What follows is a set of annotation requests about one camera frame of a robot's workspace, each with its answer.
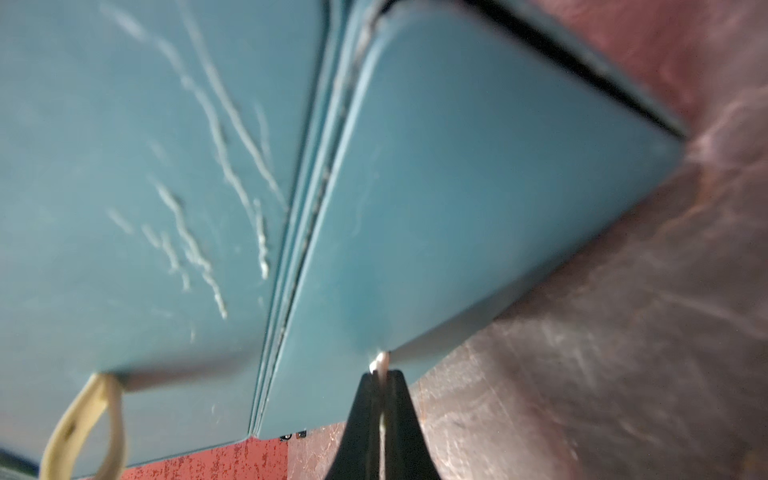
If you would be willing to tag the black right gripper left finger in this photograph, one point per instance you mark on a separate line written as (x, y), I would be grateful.
(358, 455)

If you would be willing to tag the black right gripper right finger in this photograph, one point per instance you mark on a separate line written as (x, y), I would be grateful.
(406, 455)

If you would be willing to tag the teal drawer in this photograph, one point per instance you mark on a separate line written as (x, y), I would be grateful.
(474, 146)

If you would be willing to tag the teal drawer cabinet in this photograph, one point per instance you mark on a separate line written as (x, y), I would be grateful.
(163, 167)

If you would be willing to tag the cream upper drawer knob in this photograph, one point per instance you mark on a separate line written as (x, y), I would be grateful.
(101, 394)

